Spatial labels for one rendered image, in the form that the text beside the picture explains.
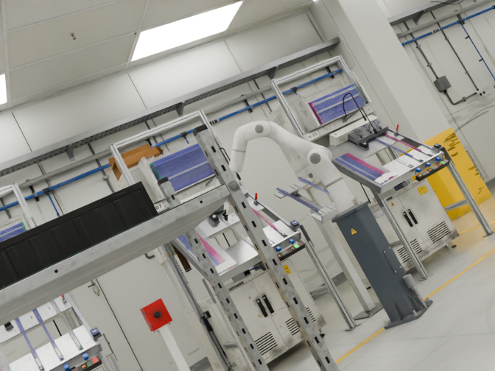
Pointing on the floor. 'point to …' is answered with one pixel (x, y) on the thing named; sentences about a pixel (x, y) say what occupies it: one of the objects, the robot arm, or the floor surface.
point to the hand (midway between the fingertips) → (231, 216)
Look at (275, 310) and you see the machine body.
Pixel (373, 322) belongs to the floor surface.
